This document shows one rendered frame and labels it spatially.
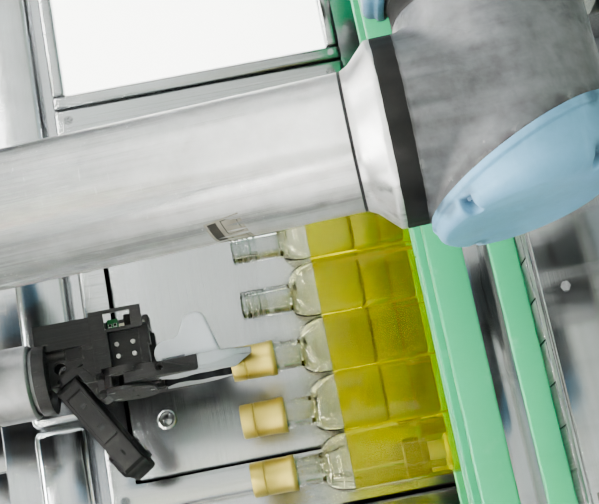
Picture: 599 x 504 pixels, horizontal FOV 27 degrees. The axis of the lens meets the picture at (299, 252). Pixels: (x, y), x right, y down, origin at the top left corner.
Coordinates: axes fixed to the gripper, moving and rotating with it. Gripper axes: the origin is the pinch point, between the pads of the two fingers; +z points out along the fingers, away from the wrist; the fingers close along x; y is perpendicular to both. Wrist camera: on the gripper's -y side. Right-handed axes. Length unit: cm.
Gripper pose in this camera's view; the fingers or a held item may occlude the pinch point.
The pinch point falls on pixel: (241, 363)
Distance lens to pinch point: 125.1
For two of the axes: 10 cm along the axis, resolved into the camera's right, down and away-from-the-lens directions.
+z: 9.8, -1.9, 0.2
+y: -1.9, -9.5, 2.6
